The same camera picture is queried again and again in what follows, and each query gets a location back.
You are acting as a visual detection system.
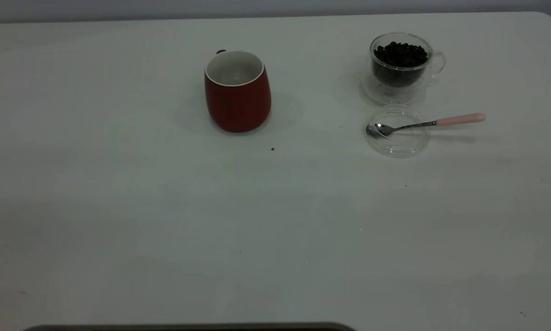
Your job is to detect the red ceramic mug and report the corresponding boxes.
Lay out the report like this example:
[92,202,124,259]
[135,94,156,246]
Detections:
[204,49,272,134]

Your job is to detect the pink handled metal spoon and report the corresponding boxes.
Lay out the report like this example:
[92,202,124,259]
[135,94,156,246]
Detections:
[366,113,486,139]

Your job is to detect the clear glass cup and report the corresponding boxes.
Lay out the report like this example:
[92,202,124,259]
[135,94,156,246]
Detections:
[361,32,446,107]

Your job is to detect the dark coffee beans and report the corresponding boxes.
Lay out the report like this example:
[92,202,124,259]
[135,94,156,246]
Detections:
[373,41,429,87]

